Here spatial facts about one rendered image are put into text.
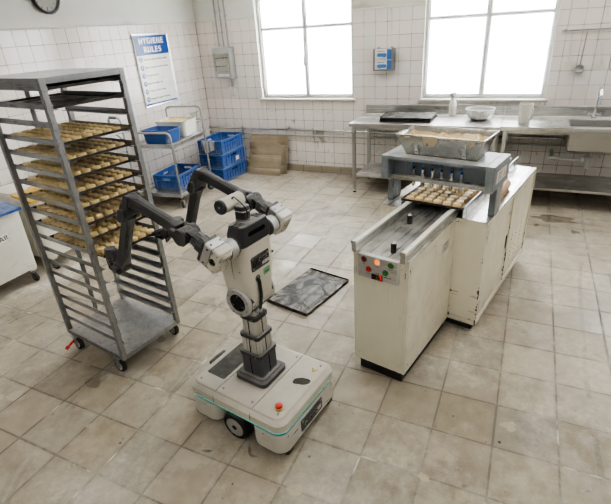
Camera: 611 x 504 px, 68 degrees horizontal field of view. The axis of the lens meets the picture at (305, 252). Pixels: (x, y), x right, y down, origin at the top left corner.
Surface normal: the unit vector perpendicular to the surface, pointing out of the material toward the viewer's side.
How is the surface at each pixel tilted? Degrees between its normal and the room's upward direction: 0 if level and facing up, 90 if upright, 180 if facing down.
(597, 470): 0
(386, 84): 90
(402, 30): 90
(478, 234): 90
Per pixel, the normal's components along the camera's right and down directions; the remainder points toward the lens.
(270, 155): -0.42, 0.04
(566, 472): -0.06, -0.89
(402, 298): -0.59, 0.40
